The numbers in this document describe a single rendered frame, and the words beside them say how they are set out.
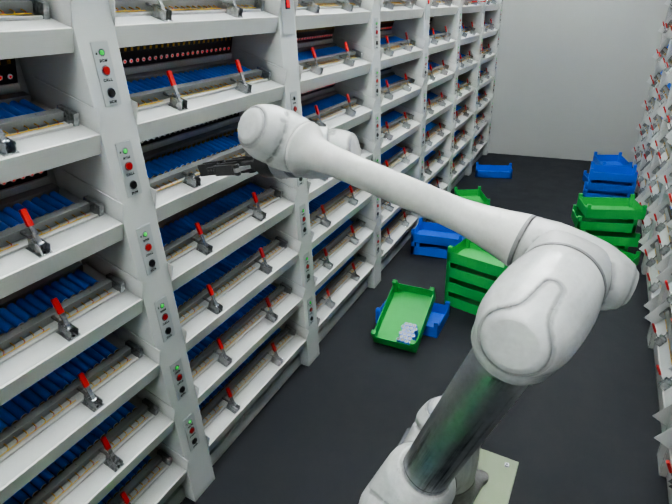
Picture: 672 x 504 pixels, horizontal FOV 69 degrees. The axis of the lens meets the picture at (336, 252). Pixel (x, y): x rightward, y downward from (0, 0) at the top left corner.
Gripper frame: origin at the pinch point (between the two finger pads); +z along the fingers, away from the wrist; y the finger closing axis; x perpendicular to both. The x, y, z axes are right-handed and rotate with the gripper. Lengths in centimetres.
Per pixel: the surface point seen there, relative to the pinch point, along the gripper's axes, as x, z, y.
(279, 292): -58, 23, 39
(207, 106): 14.6, 2.6, 7.6
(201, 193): -6.5, 7.3, 0.7
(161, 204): -4.6, 6.7, -13.5
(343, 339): -98, 19, 68
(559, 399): -115, -70, 67
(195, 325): -42.5, 16.2, -8.9
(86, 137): 14.8, 2.7, -28.6
